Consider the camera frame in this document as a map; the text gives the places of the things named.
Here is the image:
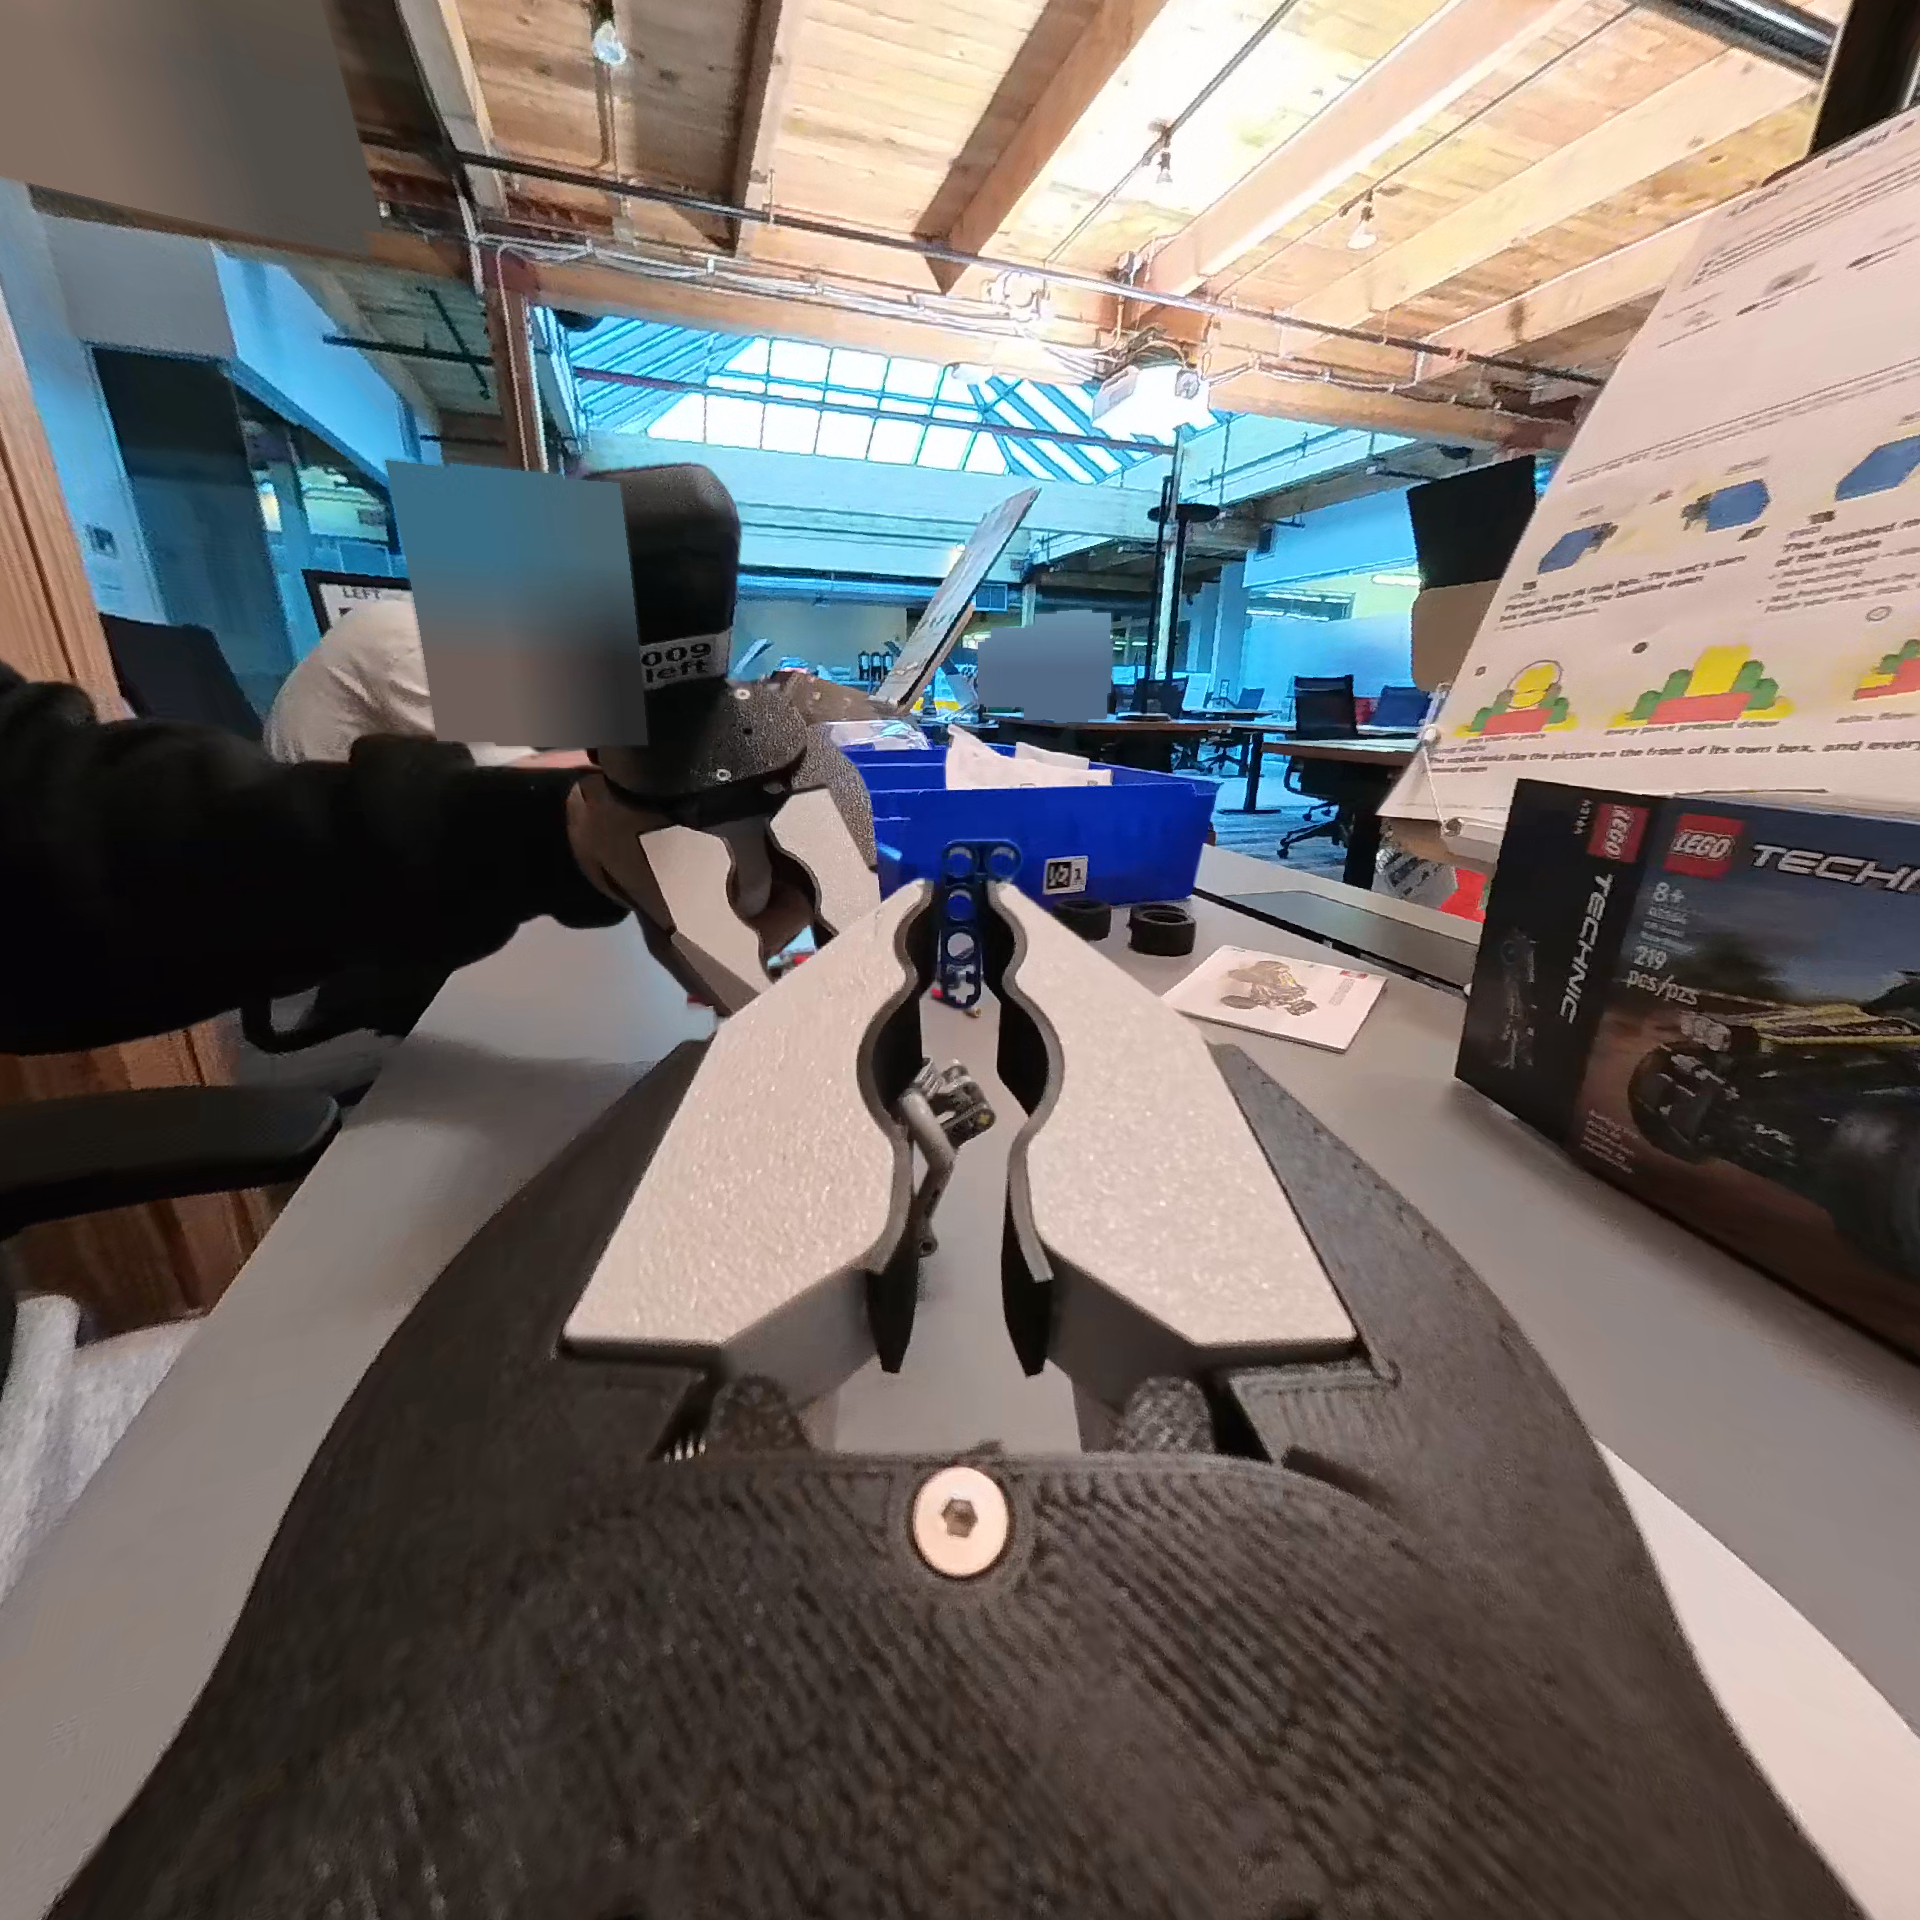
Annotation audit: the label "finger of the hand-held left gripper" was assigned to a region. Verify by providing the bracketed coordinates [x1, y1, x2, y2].
[638, 822, 783, 1021]
[774, 787, 887, 962]

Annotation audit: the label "clear plastic bags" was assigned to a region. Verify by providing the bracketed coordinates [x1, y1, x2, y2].
[943, 732, 1115, 792]

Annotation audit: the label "partly built lego vehicle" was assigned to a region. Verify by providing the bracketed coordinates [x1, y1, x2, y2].
[897, 1054, 1001, 1269]

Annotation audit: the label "person's left forearm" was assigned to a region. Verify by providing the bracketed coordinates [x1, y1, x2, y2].
[0, 661, 633, 1051]

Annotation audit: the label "thin closed instruction leaflet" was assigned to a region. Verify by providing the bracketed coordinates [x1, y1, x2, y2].
[1161, 944, 1390, 1051]

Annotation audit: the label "white printed paper sign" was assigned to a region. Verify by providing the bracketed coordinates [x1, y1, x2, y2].
[1377, 141, 1920, 828]

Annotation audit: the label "thin blue angled lego liftarm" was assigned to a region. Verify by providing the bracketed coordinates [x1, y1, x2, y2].
[934, 838, 1025, 1011]

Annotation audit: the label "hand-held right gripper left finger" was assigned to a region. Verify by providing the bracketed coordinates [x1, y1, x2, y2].
[562, 877, 928, 1375]

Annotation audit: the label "person's left hand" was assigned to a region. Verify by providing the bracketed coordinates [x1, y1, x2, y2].
[562, 773, 701, 1011]

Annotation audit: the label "blue storage bin white tag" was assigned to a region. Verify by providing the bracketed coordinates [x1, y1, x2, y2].
[873, 766, 1222, 904]

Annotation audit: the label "lego set cardboard box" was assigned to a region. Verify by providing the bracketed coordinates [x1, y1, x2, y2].
[1457, 778, 1920, 1360]

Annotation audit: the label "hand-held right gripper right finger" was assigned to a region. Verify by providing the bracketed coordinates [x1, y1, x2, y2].
[990, 884, 1360, 1374]

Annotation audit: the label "black desk cable cover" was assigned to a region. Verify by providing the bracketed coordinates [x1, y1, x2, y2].
[1201, 887, 1479, 989]

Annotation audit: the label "black computer monitor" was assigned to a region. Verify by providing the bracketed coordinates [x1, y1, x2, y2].
[1409, 455, 1538, 590]

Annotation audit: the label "tilted grey panel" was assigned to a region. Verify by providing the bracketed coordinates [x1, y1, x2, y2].
[873, 485, 1040, 711]

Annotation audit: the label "blue plastic storage bin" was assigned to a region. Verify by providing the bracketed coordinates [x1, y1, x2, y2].
[833, 735, 963, 818]

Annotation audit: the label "white ceiling projector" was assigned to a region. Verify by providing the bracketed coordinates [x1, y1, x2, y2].
[1093, 358, 1215, 437]

